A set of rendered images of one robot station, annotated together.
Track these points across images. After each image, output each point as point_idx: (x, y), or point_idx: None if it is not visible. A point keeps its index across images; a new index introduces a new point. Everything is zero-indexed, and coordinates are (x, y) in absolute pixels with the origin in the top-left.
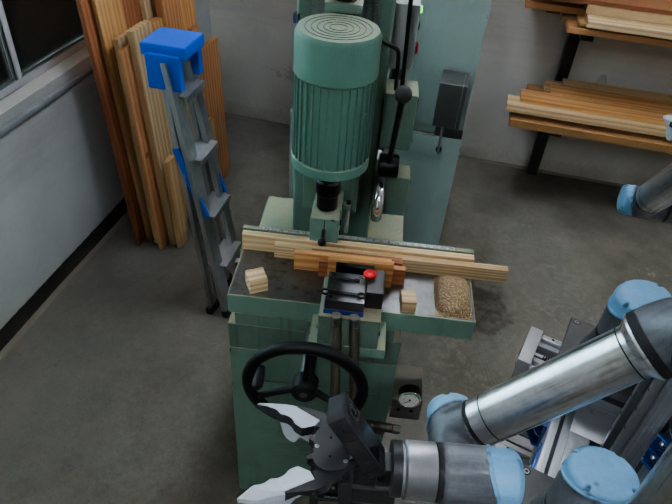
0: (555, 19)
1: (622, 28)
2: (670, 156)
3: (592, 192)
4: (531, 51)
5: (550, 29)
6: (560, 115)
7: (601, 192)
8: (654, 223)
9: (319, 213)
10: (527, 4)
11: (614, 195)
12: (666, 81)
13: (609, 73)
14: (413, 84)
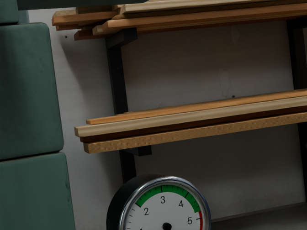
0: (90, 60)
1: (160, 3)
2: (261, 166)
3: (211, 229)
4: (80, 99)
5: (90, 71)
6: (141, 122)
7: (219, 226)
8: (290, 226)
9: None
10: (55, 19)
11: (234, 224)
12: (219, 92)
13: (165, 100)
14: None
